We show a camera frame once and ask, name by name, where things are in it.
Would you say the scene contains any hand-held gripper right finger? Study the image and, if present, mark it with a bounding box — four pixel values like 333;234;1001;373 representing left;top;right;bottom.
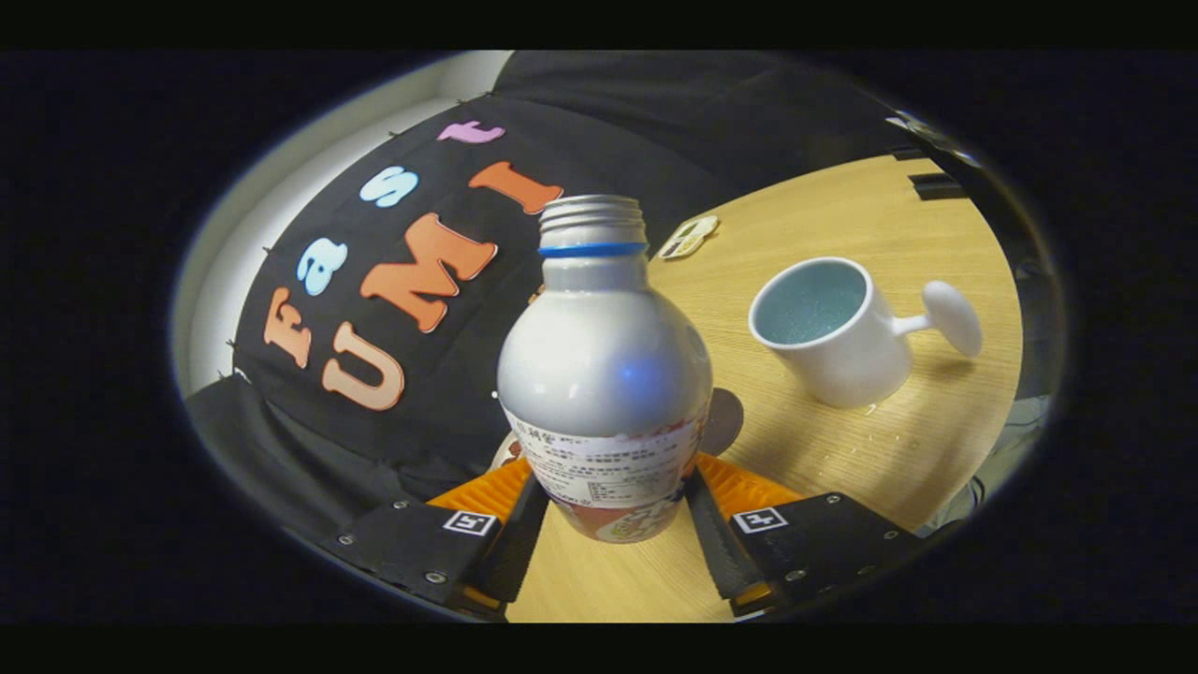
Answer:
683;453;923;617

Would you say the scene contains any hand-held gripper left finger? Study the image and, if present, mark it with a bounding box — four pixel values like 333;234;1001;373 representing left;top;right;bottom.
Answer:
318;457;553;619

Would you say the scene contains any dark round coaster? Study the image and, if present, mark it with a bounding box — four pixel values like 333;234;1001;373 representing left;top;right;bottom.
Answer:
697;388;745;458

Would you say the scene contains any silver juice bottle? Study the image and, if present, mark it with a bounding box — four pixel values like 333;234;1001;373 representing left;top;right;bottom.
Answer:
496;195;714;545

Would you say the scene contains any white cup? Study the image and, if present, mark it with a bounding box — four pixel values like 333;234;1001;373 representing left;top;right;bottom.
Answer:
748;256;984;409

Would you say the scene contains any wooden table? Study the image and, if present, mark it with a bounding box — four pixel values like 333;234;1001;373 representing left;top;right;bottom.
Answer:
505;154;1023;623

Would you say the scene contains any small white divided tray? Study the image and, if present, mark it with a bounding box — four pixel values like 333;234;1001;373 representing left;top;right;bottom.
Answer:
657;215;721;260

